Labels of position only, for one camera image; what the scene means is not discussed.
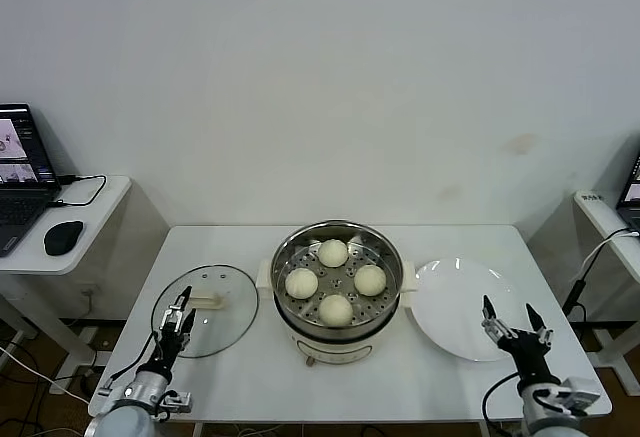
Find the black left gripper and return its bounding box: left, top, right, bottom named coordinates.
left=154, top=285, right=197, bottom=366

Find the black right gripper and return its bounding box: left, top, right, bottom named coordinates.
left=481, top=294, right=554, bottom=386

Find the glass lid cream handle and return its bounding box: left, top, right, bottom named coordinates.
left=150, top=263, right=260, bottom=360

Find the white steamed baozi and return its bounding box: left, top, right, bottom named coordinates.
left=318, top=293, right=355, bottom=327
left=318, top=239, right=350, bottom=268
left=353, top=264, right=387, bottom=297
left=285, top=267, right=320, bottom=301

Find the stainless steel steamer basket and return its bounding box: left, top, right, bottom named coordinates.
left=255, top=219, right=419, bottom=339

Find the white round plate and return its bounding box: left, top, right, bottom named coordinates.
left=410, top=256, right=531, bottom=363

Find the white side table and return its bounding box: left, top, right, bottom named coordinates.
left=0, top=175, right=171, bottom=373
left=527, top=134, right=640, bottom=383

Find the black computer mouse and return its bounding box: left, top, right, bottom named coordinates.
left=43, top=220, right=85, bottom=257

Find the cream electric cooking pot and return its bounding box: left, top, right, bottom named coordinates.
left=274, top=301, right=401, bottom=369

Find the black open laptop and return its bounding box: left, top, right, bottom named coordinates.
left=0, top=102, right=62, bottom=258
left=616, top=149, right=640, bottom=231

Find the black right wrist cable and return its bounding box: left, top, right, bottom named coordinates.
left=482, top=374, right=524, bottom=426

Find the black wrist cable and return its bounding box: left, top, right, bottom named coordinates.
left=482, top=374, right=524, bottom=426
left=97, top=331, right=161, bottom=398

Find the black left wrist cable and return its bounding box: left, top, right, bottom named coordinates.
left=97, top=331, right=161, bottom=398

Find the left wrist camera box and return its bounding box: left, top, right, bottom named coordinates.
left=159, top=390, right=194, bottom=413

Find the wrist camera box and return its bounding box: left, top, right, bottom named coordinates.
left=159, top=390, right=194, bottom=413
left=547, top=377, right=601, bottom=416

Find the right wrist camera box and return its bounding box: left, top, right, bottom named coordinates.
left=547, top=377, right=601, bottom=416

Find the white laptop cable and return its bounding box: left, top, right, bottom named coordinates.
left=579, top=226, right=640, bottom=278

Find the white floor cable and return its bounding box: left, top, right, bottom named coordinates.
left=0, top=344, right=94, bottom=404

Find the black laptop cable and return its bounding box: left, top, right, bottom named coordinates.
left=47, top=173, right=108, bottom=207

